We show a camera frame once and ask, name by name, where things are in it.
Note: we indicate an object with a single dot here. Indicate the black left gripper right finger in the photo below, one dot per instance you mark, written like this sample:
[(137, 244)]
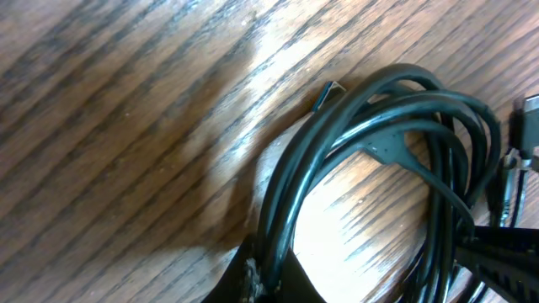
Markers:
[(505, 259)]

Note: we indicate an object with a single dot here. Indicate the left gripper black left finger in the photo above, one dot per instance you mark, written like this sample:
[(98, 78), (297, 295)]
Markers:
[(242, 283)]

